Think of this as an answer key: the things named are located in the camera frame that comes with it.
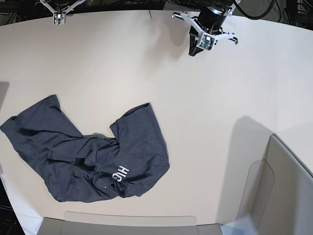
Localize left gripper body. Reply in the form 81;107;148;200
198;6;225;31

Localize dark blue t-shirt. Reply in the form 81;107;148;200
0;95;170;203

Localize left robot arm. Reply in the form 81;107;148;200
184;0;238;56

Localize grey panel at right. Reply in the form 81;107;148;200
235;135;313;235

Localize grey panel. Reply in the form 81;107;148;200
38;211;222;235
235;135;313;235

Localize grey panel at bottom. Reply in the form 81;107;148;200
38;211;222;235

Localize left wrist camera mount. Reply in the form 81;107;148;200
172;11;238;51

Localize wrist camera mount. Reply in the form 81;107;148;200
39;0;86;25
172;11;238;51

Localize black looping cable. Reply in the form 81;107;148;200
234;0;276;20

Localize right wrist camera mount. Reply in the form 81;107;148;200
39;0;86;25

